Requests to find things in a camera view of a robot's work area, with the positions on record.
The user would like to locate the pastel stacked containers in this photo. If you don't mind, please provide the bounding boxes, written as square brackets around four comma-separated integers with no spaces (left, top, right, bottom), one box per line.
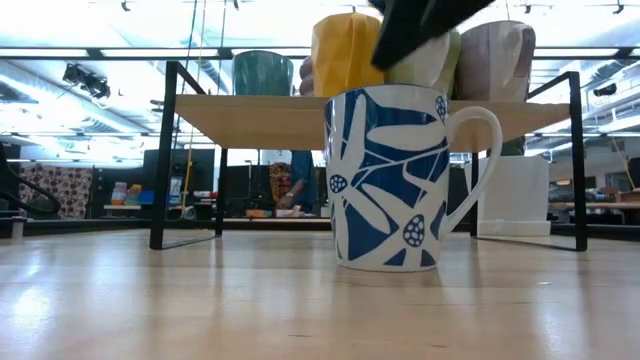
[110,181,129,207]

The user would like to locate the person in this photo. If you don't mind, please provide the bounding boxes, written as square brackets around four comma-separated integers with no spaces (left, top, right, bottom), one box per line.
[277,149,321,214]

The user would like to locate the brown dotted cloth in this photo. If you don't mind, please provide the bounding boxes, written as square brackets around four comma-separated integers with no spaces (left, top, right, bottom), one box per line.
[18,162,95,220]

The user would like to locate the green striped mug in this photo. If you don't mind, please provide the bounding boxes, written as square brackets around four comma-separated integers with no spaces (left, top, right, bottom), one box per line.
[383,28,462,99]

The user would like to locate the white box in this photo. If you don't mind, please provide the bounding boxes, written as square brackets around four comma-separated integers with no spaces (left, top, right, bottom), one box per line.
[471,155,552,238]

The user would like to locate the blue white floral mug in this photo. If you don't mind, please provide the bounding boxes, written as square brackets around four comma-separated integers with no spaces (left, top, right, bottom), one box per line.
[323,83,505,274]

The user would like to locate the yellow-orange faceted mug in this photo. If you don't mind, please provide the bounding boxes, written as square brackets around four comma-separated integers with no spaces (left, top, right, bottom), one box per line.
[310,11,387,99]

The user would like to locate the ribbed purple mug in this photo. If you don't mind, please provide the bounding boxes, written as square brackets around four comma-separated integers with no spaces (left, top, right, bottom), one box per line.
[298,55,316,98]

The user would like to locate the purple striped mug white handle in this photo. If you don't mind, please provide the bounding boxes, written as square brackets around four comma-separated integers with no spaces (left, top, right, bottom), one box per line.
[453,19,537,104]

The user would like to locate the wooden background table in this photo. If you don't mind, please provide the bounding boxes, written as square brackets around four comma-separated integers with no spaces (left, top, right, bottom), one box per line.
[548,199,640,224]

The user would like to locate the orange mandala cloth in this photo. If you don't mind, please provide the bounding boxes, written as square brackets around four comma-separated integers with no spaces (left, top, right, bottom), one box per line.
[268,162,294,199]

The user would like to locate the wooden shelf riser black legs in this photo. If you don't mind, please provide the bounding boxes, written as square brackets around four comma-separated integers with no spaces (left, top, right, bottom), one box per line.
[148,60,590,253]

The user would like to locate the black monitor screen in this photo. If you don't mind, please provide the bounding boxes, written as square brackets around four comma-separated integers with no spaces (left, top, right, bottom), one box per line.
[142,148,216,194]

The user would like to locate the black metal table frame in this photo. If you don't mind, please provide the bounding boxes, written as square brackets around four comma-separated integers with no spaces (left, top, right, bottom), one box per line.
[0,215,640,240]

